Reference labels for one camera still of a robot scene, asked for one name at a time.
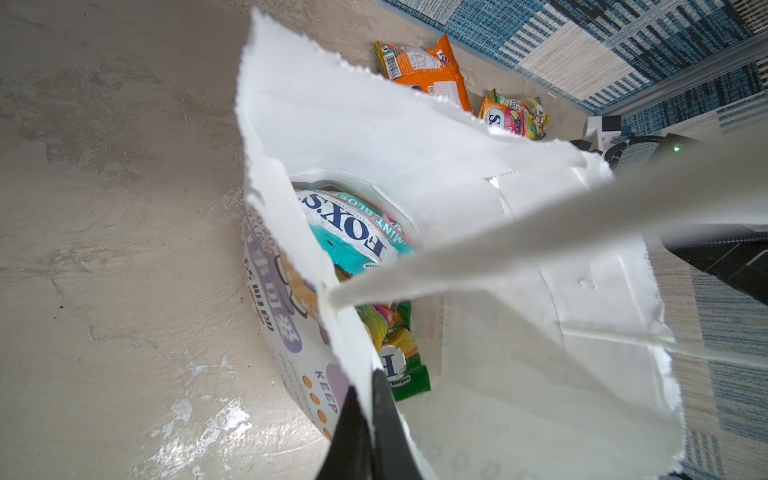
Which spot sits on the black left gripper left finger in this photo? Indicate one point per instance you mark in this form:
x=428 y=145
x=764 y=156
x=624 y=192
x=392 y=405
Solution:
x=350 y=453

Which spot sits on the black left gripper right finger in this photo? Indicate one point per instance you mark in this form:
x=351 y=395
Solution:
x=391 y=455

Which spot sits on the green spring tea bag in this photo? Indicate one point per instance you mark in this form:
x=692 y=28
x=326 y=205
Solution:
x=407 y=375

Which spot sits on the teal snack bag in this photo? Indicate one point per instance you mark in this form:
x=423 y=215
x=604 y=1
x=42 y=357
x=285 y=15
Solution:
x=357 y=236

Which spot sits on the white printed paper bag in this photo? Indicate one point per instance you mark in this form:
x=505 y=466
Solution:
x=534 y=304

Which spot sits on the small green Fox's candy bag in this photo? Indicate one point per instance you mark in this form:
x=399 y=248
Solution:
x=530 y=110

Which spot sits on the orange snack bag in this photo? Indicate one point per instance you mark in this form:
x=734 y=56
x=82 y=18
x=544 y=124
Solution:
x=434 y=72

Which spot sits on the pink fruits candy bag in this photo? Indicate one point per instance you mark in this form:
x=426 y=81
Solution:
x=384 y=327
x=500 y=116

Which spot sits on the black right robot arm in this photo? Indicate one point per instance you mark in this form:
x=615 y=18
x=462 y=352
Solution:
x=735 y=254

